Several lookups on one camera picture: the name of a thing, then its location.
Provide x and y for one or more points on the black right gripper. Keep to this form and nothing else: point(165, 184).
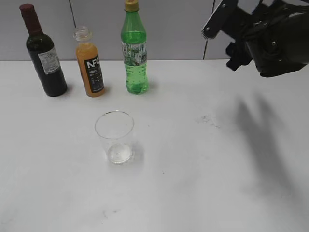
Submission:
point(274, 37)

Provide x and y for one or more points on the transparent plastic cup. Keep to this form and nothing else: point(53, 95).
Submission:
point(115, 131)

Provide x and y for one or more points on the NFC orange juice bottle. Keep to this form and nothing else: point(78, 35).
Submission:
point(89, 63)

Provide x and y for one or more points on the green plastic soda bottle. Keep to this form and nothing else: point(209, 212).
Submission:
point(133, 38)

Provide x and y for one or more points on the dark red wine bottle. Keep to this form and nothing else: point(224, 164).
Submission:
point(43, 54)

